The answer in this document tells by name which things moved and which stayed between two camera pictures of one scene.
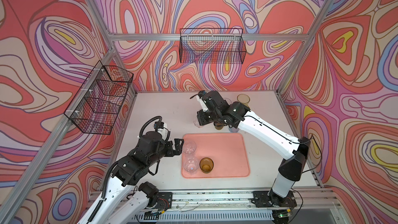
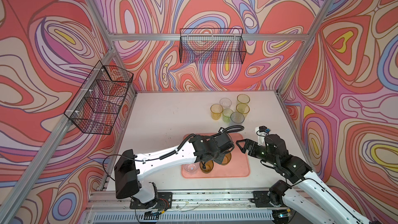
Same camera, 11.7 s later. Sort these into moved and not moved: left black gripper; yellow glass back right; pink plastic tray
Moved: left black gripper
Not moved: yellow glass back right; pink plastic tray
